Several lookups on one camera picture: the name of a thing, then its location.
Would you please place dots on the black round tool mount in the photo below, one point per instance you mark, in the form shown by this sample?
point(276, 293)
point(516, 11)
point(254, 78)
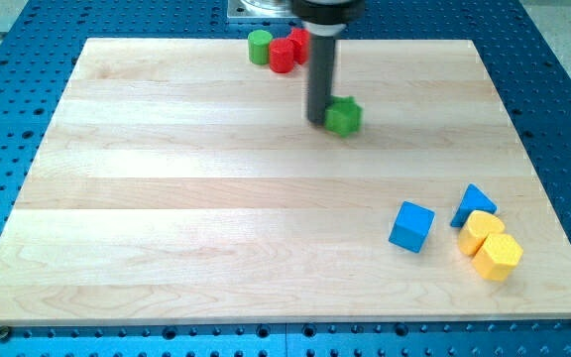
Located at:
point(327, 18)

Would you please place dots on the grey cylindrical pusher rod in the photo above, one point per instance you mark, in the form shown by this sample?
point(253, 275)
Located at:
point(321, 60)

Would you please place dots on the green star block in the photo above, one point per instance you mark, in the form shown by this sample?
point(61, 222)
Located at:
point(343, 116)

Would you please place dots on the red star block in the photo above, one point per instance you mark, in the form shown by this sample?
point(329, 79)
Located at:
point(299, 37)

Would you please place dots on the blue triangle block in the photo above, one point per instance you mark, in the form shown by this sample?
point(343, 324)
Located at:
point(472, 199)

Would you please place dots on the red cylinder block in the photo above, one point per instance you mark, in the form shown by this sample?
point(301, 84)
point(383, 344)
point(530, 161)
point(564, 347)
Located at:
point(281, 55)

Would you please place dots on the green cylinder block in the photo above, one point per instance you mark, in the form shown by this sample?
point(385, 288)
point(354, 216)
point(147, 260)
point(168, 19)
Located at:
point(259, 46)

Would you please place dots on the blue cube block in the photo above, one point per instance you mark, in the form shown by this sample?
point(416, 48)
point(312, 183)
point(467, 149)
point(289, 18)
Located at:
point(411, 227)

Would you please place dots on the light wooden board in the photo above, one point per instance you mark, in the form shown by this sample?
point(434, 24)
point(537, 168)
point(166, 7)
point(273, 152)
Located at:
point(177, 183)

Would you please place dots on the yellow half-round block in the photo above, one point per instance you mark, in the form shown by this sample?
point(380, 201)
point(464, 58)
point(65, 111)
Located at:
point(477, 227)

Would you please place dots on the yellow hexagon block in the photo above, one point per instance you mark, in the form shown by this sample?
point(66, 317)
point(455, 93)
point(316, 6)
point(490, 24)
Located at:
point(498, 256)

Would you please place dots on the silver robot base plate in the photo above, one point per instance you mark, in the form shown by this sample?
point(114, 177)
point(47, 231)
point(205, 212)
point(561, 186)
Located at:
point(255, 9)

